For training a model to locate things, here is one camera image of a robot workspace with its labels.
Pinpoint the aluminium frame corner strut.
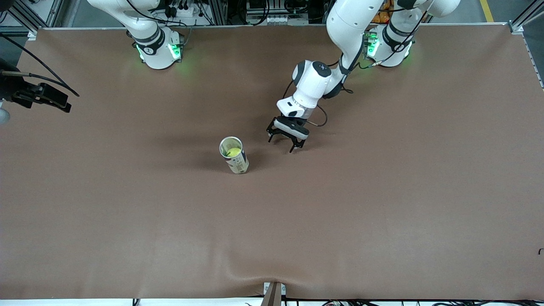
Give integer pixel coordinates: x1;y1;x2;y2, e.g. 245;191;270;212
508;0;544;35
0;0;64;35

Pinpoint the grey camera mounting post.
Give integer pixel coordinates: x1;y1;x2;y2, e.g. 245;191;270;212
263;281;286;306

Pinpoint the white blue tennis ball can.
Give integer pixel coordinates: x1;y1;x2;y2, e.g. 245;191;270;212
219;136;250;174

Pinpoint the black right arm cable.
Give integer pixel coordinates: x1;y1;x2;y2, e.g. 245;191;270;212
0;33;80;97

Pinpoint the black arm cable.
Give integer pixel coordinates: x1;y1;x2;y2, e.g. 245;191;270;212
0;33;80;97
283;8;430;128

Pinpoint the white power strip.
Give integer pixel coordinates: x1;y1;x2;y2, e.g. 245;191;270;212
155;3;213;26

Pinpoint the aluminium frame post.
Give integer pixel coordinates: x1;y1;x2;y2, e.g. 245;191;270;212
210;0;230;25

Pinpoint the brown table mat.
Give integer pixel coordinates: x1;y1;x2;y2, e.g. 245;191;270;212
0;23;544;300

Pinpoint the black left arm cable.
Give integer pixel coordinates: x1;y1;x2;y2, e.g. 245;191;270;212
283;8;430;128

